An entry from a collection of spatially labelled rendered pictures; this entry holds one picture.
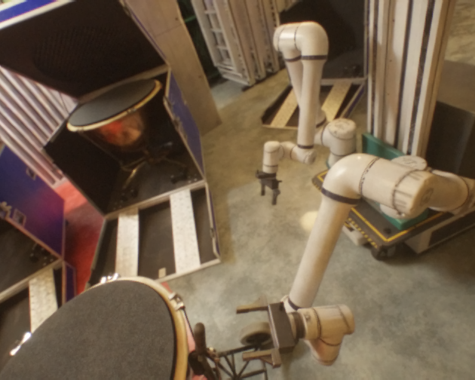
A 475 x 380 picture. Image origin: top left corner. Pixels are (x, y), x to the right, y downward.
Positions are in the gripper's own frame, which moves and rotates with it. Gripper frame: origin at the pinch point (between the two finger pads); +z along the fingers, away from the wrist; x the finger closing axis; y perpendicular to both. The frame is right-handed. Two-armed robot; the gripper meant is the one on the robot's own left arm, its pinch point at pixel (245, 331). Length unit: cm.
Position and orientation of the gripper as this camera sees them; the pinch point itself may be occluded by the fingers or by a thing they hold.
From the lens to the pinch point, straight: 90.8
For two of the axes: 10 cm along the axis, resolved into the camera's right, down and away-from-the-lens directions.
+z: -9.9, 0.4, -1.6
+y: 0.7, -7.8, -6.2
